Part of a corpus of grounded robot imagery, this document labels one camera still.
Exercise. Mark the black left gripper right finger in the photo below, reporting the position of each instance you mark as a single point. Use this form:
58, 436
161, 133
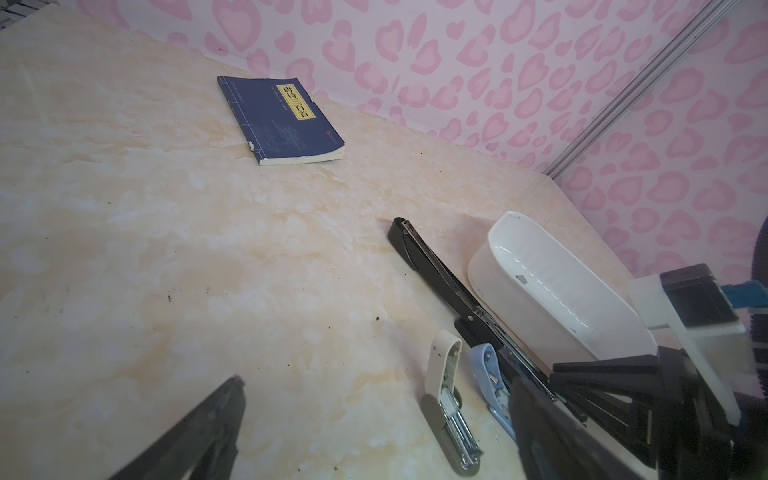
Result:
552, 445

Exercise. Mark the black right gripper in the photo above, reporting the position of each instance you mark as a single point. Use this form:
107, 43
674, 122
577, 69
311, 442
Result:
697, 440

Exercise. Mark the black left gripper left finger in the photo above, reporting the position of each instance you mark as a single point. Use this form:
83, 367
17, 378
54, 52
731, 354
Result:
202, 445

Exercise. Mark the white plastic tray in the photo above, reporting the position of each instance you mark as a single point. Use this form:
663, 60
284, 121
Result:
565, 313

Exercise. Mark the blue book yellow label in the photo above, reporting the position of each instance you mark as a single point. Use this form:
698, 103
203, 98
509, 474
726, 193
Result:
281, 124

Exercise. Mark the aluminium frame corner post right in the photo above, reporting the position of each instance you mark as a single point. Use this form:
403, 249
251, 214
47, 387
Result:
666, 59

